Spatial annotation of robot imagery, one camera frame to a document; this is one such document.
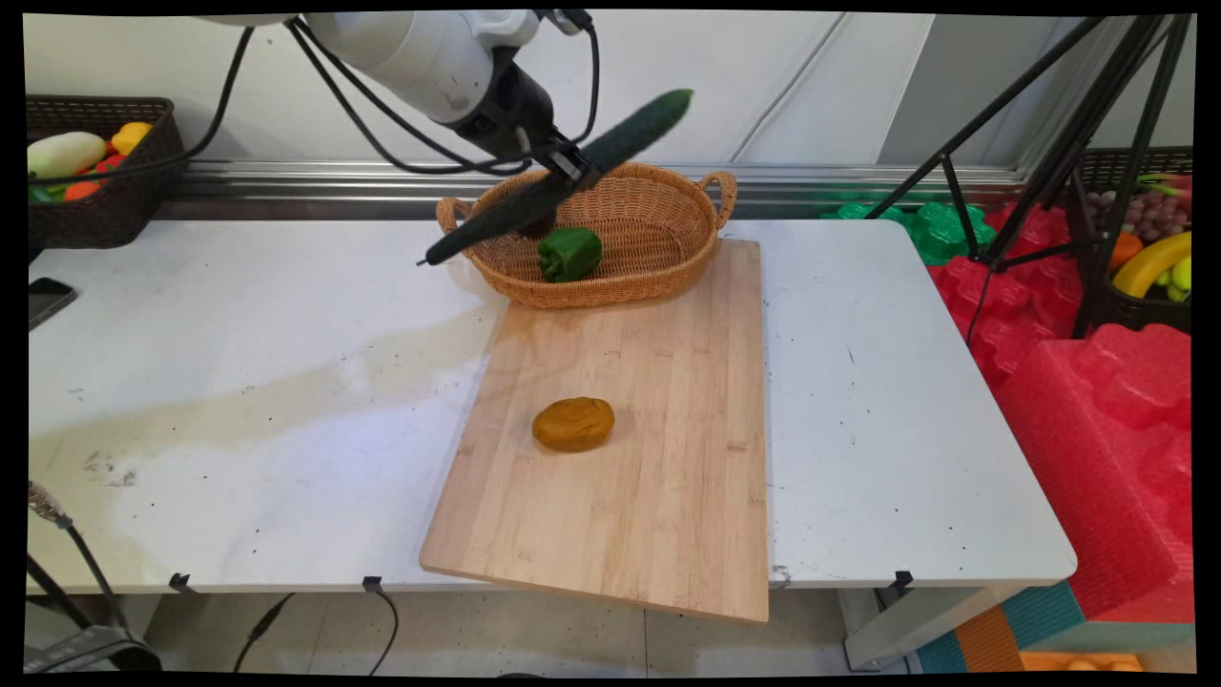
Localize bamboo wooden cutting board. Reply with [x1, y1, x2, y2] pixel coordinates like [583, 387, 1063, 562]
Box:
[419, 239, 771, 625]

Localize green toy bell pepper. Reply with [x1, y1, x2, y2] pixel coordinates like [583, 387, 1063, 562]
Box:
[537, 226, 604, 283]

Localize black camera tripod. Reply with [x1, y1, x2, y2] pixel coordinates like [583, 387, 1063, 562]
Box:
[863, 14, 1193, 341]

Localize black smartphone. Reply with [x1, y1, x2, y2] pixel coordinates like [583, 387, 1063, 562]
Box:
[29, 278, 79, 332]

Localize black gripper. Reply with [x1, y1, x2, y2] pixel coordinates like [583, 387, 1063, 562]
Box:
[466, 48, 606, 194]

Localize purple toy grapes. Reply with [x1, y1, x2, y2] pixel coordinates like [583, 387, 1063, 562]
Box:
[1087, 191, 1190, 245]

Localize long black arm cable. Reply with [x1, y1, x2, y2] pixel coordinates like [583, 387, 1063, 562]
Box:
[29, 27, 257, 187]

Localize dark green toy cucumber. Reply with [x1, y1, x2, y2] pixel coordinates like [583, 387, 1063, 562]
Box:
[418, 89, 695, 268]

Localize dark wicker fruit basket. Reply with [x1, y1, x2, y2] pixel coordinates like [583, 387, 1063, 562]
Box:
[1070, 146, 1193, 335]

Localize black cable with plug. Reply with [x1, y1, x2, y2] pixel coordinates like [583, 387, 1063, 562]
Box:
[233, 592, 298, 674]

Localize thin black hanging cable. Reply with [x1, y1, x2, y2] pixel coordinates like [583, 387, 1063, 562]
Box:
[367, 584, 401, 677]

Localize looped black wrist cables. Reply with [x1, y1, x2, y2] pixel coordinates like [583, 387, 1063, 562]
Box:
[284, 13, 604, 178]

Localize metal connector with cable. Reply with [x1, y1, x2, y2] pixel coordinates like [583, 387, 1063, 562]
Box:
[27, 480, 130, 631]

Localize aluminium wall rail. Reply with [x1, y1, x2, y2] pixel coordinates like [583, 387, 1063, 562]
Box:
[157, 158, 1029, 222]

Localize white table leg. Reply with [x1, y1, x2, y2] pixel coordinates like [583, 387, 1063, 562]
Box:
[843, 584, 1014, 671]

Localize dark brown rectangular wicker basket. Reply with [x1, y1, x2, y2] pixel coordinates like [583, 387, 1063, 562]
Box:
[27, 95, 187, 251]

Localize red foam mat stack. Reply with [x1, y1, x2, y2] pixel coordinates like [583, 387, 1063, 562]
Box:
[927, 202, 1088, 387]

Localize green foam mat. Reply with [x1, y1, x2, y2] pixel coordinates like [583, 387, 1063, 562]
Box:
[820, 200, 999, 267]

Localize teal and orange foam mats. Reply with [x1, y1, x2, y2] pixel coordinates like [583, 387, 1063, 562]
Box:
[914, 578, 1195, 675]

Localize white toy eggplant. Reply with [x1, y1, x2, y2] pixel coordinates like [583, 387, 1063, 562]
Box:
[27, 132, 108, 180]

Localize large red foam mat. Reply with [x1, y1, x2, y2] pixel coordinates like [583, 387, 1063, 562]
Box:
[995, 323, 1195, 623]

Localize oval woven wicker basket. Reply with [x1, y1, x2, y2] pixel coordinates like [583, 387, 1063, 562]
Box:
[436, 162, 738, 309]

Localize brown toy potato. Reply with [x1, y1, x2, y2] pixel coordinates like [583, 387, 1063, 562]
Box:
[531, 397, 616, 453]

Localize yellow toy banana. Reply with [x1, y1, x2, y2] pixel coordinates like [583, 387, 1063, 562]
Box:
[1111, 232, 1193, 300]

